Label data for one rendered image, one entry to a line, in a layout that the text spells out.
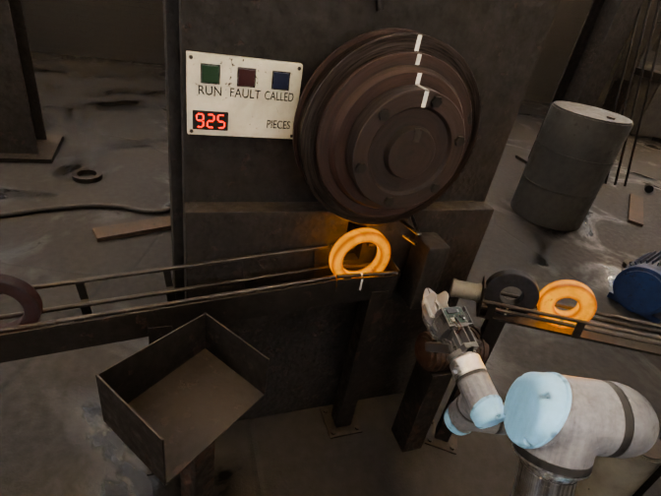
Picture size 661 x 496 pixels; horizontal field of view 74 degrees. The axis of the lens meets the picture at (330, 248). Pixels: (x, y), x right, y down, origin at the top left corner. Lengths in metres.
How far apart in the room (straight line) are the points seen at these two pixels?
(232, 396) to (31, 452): 0.91
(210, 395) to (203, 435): 0.10
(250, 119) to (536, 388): 0.82
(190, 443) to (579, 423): 0.70
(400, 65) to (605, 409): 0.74
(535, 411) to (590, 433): 0.08
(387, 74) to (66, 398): 1.55
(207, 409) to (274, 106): 0.71
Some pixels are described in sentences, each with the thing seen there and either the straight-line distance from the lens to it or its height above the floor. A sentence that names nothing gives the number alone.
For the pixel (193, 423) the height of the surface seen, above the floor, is 0.60.
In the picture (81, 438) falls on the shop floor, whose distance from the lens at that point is 1.80.
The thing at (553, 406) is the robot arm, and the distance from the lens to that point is 0.76.
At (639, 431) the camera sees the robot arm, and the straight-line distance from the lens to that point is 0.84.
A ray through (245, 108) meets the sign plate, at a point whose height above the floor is 1.13.
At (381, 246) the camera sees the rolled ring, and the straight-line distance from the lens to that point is 1.27.
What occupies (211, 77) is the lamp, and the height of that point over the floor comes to 1.19.
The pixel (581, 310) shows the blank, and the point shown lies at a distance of 1.47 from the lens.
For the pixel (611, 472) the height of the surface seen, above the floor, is 0.41.
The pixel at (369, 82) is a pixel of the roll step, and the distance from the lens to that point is 1.00.
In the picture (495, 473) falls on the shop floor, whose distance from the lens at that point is 1.89.
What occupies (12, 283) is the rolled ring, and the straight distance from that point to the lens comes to 1.21.
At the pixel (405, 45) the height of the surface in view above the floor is 1.32.
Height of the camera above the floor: 1.42
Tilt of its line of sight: 31 degrees down
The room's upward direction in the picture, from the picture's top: 11 degrees clockwise
